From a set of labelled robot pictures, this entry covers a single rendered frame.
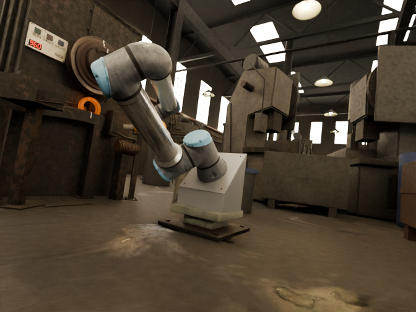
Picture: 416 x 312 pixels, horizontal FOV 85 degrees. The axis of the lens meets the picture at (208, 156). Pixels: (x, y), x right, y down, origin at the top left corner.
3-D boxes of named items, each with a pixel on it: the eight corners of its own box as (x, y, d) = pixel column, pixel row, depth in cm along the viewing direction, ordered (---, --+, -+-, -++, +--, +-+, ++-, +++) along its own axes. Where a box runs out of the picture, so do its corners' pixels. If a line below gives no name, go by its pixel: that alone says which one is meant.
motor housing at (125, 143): (103, 198, 201) (113, 138, 206) (124, 197, 219) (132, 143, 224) (112, 200, 194) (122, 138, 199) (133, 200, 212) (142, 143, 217)
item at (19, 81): (-30, 207, 115) (0, 70, 122) (12, 201, 141) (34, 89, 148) (12, 212, 116) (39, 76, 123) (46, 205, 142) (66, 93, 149)
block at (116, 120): (102, 135, 211) (106, 109, 213) (109, 137, 218) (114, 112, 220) (109, 135, 205) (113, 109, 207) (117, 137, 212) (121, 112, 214)
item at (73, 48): (60, 82, 176) (72, 25, 180) (114, 103, 215) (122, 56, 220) (65, 81, 172) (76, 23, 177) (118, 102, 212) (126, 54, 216)
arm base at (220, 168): (233, 161, 138) (228, 149, 133) (218, 184, 127) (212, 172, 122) (208, 159, 150) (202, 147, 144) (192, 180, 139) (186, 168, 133)
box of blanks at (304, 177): (258, 206, 299) (264, 148, 306) (262, 202, 378) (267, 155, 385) (346, 220, 269) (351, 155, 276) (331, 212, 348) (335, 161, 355)
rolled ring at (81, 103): (103, 101, 200) (100, 101, 202) (82, 93, 185) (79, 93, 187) (99, 121, 199) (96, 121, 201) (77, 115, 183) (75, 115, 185)
